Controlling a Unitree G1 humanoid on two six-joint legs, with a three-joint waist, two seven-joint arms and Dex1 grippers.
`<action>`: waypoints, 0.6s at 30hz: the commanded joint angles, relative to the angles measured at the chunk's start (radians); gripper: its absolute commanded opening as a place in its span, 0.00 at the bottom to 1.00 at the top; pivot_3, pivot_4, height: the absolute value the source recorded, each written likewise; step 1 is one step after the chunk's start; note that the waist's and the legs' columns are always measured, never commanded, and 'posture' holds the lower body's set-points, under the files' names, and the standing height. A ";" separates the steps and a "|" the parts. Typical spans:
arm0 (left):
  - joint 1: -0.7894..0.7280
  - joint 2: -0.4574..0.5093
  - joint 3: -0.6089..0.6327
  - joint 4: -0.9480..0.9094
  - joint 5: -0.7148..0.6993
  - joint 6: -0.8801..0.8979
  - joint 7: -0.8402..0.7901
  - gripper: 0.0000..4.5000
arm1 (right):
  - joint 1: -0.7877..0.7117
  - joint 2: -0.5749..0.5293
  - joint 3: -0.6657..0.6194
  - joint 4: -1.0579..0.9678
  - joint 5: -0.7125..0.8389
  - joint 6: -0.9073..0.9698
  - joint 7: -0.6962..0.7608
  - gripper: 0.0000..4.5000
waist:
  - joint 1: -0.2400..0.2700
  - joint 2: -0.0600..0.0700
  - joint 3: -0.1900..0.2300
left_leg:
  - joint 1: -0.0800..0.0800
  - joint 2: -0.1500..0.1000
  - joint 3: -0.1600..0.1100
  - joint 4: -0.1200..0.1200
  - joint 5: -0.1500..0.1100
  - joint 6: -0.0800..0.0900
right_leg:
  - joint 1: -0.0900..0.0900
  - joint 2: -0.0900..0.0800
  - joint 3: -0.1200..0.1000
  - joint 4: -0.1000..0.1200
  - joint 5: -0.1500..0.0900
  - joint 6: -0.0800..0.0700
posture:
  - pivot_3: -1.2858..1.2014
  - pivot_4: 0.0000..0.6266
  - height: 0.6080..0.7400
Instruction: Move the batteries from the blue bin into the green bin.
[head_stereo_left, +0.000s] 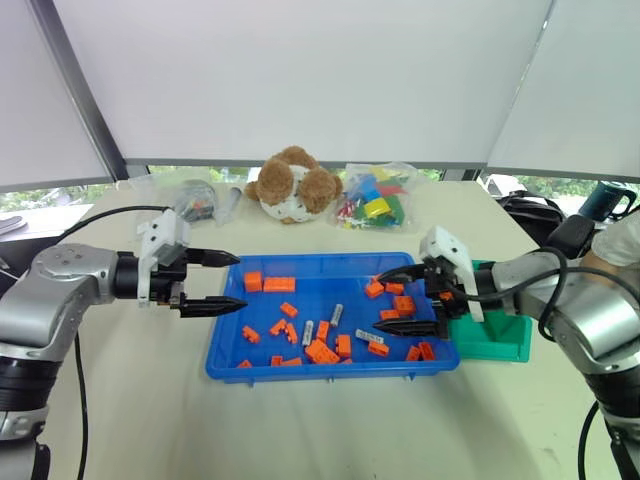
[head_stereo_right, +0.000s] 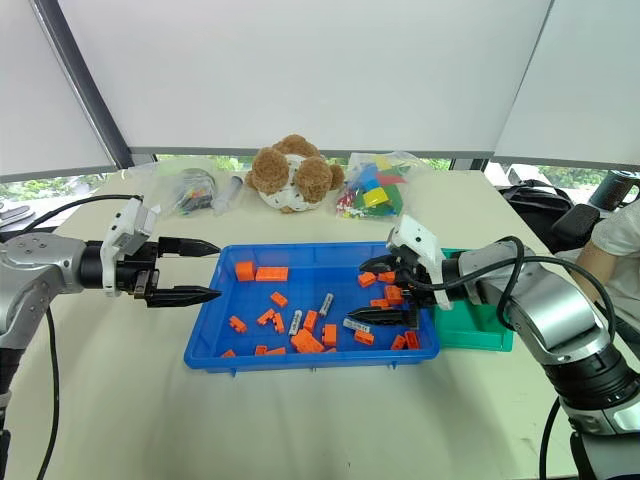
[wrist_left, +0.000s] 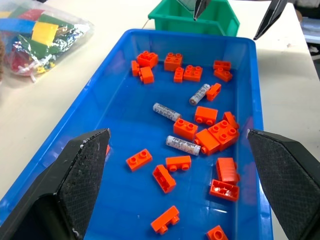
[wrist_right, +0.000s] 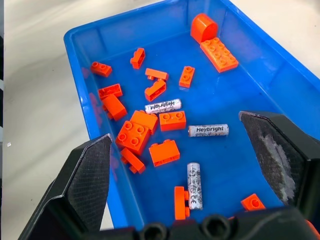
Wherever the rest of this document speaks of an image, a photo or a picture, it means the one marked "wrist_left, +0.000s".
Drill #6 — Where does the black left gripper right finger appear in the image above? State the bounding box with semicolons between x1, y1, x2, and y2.
246;128;320;240

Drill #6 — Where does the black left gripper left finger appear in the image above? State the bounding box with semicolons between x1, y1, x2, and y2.
0;128;112;240

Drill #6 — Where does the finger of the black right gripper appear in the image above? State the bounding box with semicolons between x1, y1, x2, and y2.
253;0;288;41
193;0;210;21

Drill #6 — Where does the green plastic bin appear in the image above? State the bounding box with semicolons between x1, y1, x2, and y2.
147;0;241;38

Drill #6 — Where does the bag of colourful bricks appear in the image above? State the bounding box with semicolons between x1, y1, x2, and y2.
0;0;96;83

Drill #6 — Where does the light blue background object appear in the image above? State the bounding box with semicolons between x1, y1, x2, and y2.
299;14;320;45

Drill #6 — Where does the orange small toy brick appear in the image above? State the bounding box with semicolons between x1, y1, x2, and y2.
206;224;229;240
206;82;222;102
173;66;185;84
152;164;177;194
209;179;240;202
150;205;180;236
222;111;240;130
215;157;241;186
194;106;219;126
213;68;233;83
165;155;192;173
212;60;232;71
139;66;155;85
173;117;199;141
125;148;153;172
194;128;223;157
131;60;141;77

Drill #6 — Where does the orange square toy brick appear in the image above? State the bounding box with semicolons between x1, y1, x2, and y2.
136;50;159;69
164;52;184;72
183;64;204;83
207;119;240;152

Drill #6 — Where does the blue plastic bin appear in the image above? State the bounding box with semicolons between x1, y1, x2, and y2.
0;28;274;240

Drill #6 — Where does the silver AA battery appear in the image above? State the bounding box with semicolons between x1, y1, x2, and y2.
188;83;211;105
165;135;202;156
152;102;182;123

